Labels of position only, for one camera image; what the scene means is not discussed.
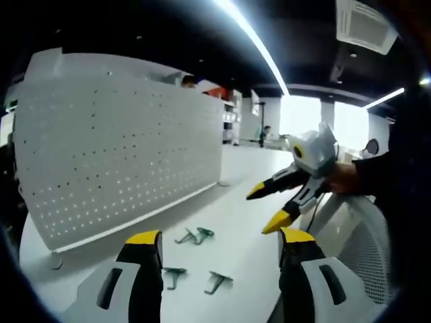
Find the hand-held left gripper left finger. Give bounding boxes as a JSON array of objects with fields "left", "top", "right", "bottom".
[{"left": 63, "top": 229, "right": 165, "bottom": 323}]

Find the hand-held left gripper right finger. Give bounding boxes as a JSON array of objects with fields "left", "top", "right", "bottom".
[{"left": 277, "top": 227, "right": 374, "bottom": 323}]

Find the green metal hook assembly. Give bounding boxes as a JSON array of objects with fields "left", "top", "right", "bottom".
[
  {"left": 203, "top": 270, "right": 234, "bottom": 295},
  {"left": 174, "top": 227, "right": 200, "bottom": 245},
  {"left": 192, "top": 226, "right": 216, "bottom": 246},
  {"left": 162, "top": 266, "right": 188, "bottom": 291}
]

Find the white perforated mounting plate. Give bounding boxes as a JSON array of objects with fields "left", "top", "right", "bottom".
[{"left": 12, "top": 46, "right": 226, "bottom": 254}]

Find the person's right hand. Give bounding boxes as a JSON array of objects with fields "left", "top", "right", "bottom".
[{"left": 325, "top": 162, "right": 360, "bottom": 196}]

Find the black tripod stand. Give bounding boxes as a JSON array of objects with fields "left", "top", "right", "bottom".
[{"left": 257, "top": 100, "right": 267, "bottom": 149}]

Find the white mesh chair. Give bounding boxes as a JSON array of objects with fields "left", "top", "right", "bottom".
[{"left": 302, "top": 193, "right": 401, "bottom": 308}]

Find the white storage shelf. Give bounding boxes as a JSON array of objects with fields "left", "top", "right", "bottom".
[{"left": 221, "top": 88, "right": 244, "bottom": 147}]

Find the short ceiling light strip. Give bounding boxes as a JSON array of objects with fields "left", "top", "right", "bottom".
[{"left": 364, "top": 87, "right": 405, "bottom": 110}]

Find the long ceiling light strip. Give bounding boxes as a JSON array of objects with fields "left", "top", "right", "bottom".
[{"left": 218, "top": 0, "right": 291, "bottom": 98}]

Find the white ceiling air conditioner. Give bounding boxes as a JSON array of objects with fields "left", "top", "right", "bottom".
[{"left": 335, "top": 0, "right": 399, "bottom": 55}]

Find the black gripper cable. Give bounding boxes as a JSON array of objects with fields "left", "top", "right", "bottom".
[{"left": 305, "top": 192, "right": 326, "bottom": 234}]

